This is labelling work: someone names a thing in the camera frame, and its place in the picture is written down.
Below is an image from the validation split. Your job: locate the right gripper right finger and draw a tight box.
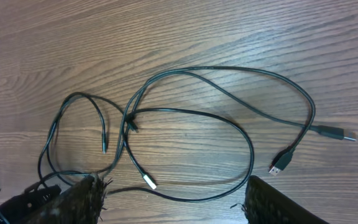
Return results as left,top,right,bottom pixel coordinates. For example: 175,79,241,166
242,175,328,224

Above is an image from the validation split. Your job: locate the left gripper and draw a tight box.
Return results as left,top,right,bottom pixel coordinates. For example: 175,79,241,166
0,185,62,224

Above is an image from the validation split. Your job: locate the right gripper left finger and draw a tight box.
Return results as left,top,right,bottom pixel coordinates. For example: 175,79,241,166
18,175,112,224

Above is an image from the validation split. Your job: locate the black cable silver usb plug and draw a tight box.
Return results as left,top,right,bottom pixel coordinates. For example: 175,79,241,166
107,66,316,203

